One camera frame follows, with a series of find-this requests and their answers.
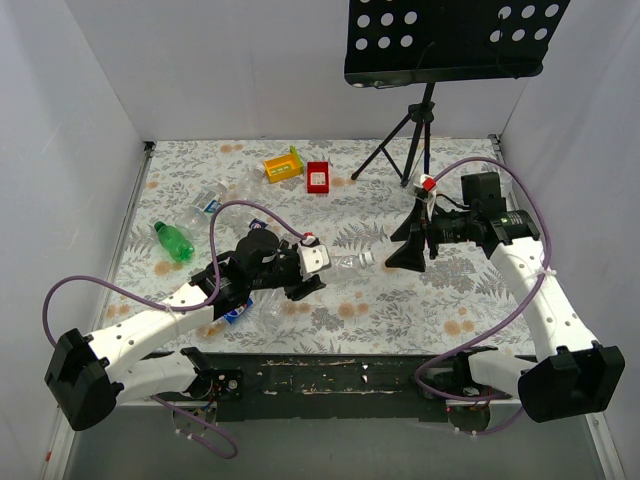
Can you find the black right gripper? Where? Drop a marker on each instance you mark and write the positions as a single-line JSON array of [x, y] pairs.
[[430, 235]]

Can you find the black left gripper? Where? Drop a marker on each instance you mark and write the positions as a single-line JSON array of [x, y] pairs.
[[298, 278]]

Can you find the clear bottle blue cap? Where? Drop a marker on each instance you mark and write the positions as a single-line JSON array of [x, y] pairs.
[[262, 311]]

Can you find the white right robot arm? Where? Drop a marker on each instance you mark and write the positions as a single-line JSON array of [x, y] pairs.
[[572, 373]]

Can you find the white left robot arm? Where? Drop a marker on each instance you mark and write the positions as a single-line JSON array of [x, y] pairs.
[[127, 347]]

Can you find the clear Pepsi bottle black cap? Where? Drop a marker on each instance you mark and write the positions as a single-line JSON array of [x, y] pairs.
[[255, 224]]

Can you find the large clear bottle white cap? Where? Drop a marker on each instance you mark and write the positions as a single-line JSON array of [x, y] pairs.
[[247, 188]]

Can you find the clear bottle green-blue label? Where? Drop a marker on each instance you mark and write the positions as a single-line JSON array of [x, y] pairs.
[[207, 200]]

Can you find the large clear crumpled bottle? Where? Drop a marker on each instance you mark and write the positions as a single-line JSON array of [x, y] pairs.
[[195, 224]]

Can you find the green plastic bottle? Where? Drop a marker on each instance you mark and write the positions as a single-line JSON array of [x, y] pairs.
[[174, 242]]

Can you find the red plastic bin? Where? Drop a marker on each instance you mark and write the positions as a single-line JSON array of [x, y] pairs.
[[317, 180]]

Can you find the yellow plastic bin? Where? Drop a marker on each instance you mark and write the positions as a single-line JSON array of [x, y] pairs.
[[283, 167]]

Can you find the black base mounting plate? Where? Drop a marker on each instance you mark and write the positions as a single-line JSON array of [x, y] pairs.
[[241, 387]]

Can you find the green plastic bin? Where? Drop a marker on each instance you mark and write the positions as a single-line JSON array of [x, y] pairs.
[[297, 155]]

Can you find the black music stand tripod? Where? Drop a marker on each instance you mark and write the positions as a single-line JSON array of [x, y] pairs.
[[392, 44]]

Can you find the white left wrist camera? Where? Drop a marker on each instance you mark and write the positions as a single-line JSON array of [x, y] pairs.
[[313, 256]]

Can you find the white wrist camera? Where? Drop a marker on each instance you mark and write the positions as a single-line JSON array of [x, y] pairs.
[[424, 188], [313, 256]]

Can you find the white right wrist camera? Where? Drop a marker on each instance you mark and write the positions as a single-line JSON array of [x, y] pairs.
[[424, 188]]

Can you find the aluminium frame rail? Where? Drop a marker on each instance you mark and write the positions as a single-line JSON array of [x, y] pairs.
[[79, 379]]

